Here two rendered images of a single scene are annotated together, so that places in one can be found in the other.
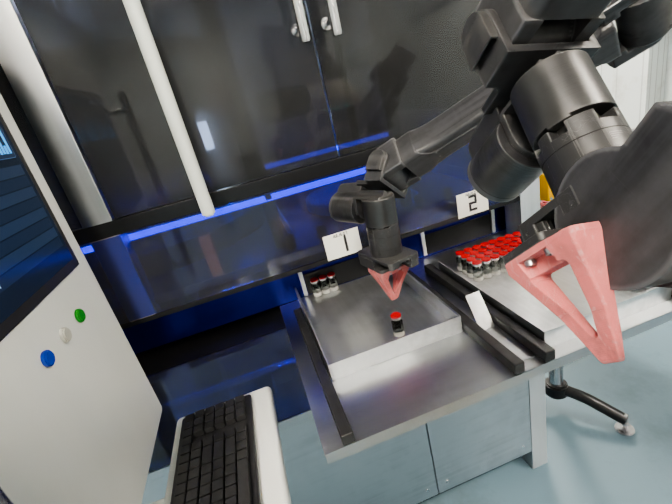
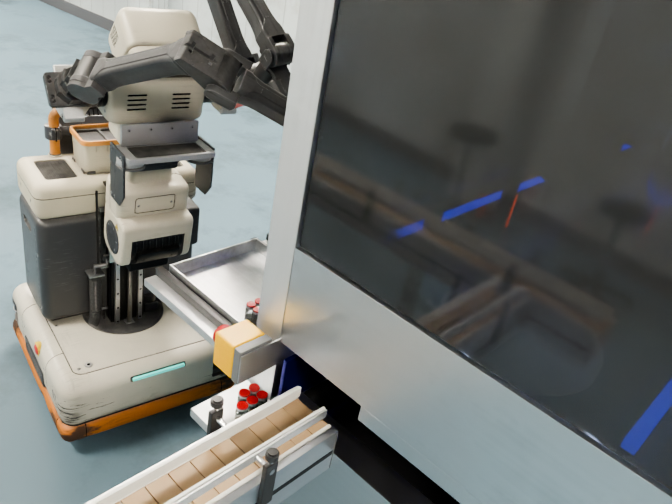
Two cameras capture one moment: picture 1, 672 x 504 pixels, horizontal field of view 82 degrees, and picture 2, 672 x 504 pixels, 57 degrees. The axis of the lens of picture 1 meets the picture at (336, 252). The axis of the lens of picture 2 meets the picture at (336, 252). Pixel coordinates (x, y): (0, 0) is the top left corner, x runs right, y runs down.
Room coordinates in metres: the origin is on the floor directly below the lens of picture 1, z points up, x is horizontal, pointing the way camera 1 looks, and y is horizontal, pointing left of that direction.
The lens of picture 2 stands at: (1.70, -1.06, 1.71)
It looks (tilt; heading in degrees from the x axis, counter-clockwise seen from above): 29 degrees down; 139
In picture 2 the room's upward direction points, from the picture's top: 11 degrees clockwise
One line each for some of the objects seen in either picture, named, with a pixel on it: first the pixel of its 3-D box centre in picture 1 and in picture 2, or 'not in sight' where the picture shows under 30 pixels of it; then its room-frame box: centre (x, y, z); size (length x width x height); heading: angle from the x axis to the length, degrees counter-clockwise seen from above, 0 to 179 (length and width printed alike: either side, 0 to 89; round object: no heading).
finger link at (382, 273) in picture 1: (387, 275); not in sight; (0.65, -0.08, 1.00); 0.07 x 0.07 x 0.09; 25
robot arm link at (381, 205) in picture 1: (376, 209); not in sight; (0.65, -0.09, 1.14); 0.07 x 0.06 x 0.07; 41
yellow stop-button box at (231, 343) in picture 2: (549, 183); (241, 350); (0.97, -0.59, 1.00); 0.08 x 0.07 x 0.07; 11
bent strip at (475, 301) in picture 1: (496, 323); not in sight; (0.56, -0.24, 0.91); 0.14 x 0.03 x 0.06; 11
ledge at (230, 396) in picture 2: not in sight; (242, 419); (1.01, -0.60, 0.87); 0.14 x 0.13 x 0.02; 11
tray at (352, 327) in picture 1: (366, 306); not in sight; (0.74, -0.04, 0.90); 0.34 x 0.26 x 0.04; 11
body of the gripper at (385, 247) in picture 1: (385, 242); not in sight; (0.64, -0.09, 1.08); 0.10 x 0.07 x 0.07; 25
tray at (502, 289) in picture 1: (536, 277); (258, 290); (0.69, -0.39, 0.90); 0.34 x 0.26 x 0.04; 10
